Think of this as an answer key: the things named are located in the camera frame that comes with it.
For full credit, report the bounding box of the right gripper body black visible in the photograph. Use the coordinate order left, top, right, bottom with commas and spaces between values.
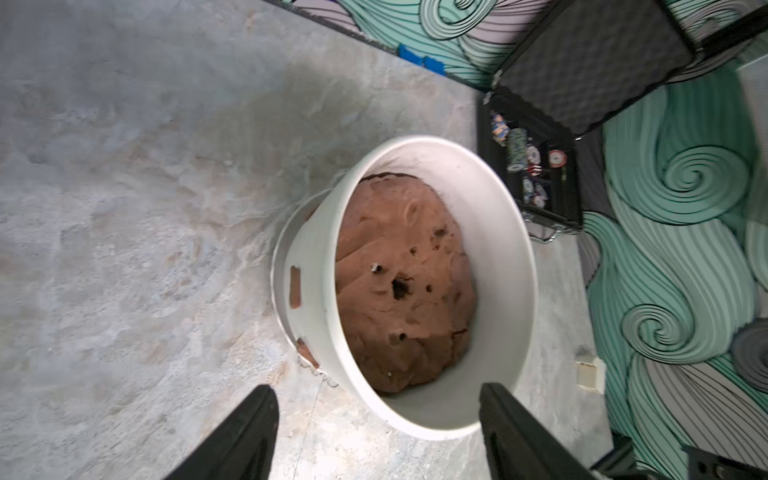
590, 434, 768, 480

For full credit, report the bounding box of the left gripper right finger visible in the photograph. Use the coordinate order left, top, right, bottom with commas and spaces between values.
479, 383, 593, 480

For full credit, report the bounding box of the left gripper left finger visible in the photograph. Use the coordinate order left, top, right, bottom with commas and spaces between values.
167, 384, 279, 480

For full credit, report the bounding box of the white ceramic pot with mud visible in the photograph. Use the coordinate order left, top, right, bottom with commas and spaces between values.
270, 135, 538, 440

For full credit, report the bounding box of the small white square object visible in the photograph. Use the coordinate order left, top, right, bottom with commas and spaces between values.
575, 355, 606, 395

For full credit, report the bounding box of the black open poker chip case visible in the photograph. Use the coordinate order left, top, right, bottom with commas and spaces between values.
477, 1, 695, 234

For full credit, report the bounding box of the blue tape strip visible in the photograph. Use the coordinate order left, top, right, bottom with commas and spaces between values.
397, 44, 446, 76

